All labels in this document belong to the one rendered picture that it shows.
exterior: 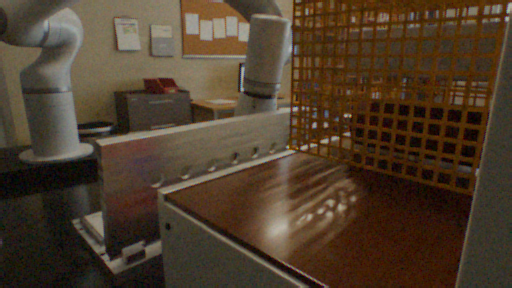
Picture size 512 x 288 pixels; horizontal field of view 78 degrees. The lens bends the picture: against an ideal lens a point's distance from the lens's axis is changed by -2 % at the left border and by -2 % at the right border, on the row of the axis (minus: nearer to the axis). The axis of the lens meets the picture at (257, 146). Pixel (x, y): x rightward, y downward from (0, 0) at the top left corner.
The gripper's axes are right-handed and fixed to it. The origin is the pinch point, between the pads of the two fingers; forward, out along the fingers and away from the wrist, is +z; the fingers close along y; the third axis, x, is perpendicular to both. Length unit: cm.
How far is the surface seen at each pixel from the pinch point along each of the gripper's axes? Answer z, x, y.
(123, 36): 14, -280, -89
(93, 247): 5.5, 5.6, 38.8
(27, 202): 14, -26, 42
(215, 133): -13.9, 12.2, 21.6
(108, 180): -10.4, 12.4, 38.3
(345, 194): -19, 38, 28
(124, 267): 3.7, 13.9, 37.3
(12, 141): 108, -278, 15
